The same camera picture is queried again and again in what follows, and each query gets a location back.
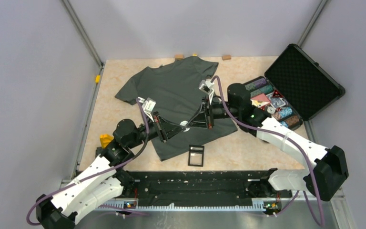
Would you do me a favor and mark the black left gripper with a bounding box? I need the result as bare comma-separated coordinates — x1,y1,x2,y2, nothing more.
127,111,186,149

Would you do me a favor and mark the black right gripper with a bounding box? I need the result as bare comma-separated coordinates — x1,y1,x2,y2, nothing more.
186,96,239,129

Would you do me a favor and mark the blue round brooch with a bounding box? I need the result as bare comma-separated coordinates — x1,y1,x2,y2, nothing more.
180,120,190,132

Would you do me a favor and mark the dark grey t-shirt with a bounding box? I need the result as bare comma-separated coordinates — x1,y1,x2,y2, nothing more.
115,56,237,161

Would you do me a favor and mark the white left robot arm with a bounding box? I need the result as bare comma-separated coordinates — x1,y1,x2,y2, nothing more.
35,112,189,229

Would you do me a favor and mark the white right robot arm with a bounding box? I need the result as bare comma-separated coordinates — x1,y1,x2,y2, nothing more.
181,81,349,201

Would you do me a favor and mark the black square brooch stand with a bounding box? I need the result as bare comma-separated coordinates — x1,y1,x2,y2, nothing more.
188,145,205,167

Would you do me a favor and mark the tan wooden block right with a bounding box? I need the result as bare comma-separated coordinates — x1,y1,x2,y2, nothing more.
222,55,232,61

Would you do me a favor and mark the tan wooden block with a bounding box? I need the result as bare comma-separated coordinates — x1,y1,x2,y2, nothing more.
174,54,184,60
222,55,232,61

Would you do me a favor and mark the tan wooden block left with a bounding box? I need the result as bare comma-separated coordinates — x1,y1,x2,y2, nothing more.
174,54,184,60

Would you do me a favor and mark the yellow triangular wedge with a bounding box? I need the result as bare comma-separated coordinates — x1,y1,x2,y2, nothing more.
100,134,114,148

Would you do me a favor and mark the black poker chip case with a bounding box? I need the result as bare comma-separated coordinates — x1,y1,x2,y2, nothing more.
244,44,346,130

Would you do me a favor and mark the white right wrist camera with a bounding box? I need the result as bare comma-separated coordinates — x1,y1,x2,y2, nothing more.
199,80,215,102

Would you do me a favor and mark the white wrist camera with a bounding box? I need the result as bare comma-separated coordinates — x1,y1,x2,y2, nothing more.
199,80,215,102
137,97,156,122

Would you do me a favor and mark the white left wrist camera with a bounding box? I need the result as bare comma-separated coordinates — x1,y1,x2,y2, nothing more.
137,97,156,122

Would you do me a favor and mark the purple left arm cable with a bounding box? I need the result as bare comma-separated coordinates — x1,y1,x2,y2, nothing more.
26,98,151,227

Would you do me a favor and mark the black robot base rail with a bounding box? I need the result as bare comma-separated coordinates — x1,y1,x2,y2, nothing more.
121,170,293,207

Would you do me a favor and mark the yellow wall bracket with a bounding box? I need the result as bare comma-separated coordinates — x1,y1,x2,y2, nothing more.
95,75,101,84

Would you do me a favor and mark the white slotted cable duct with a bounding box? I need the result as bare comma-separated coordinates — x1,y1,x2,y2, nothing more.
96,200,278,212

